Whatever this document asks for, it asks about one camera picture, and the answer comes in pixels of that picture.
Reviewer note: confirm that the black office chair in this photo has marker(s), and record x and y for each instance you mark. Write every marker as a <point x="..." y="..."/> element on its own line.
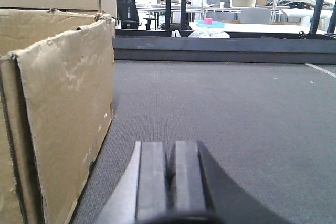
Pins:
<point x="128" y="14"/>

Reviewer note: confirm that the crumpled clear plastic bag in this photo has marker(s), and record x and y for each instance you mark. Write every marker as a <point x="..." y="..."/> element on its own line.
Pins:
<point x="205" y="32"/>

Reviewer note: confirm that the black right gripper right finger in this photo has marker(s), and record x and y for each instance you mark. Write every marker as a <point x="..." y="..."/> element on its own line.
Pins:
<point x="203" y="186"/>

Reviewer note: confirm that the worn brown cardboard box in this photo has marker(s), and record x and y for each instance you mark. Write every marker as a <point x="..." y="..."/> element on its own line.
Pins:
<point x="56" y="108"/>

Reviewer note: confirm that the dark low platform frame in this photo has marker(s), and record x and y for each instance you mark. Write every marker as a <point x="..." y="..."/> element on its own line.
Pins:
<point x="240" y="47"/>

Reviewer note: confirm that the grey chair back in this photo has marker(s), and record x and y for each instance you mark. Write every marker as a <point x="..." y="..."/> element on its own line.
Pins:
<point x="255" y="15"/>

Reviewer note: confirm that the pink cube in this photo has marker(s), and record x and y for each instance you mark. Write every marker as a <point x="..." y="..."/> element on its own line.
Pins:
<point x="207" y="21"/>

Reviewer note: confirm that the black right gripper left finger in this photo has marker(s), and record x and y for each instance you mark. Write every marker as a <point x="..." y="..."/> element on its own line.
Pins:
<point x="141" y="193"/>

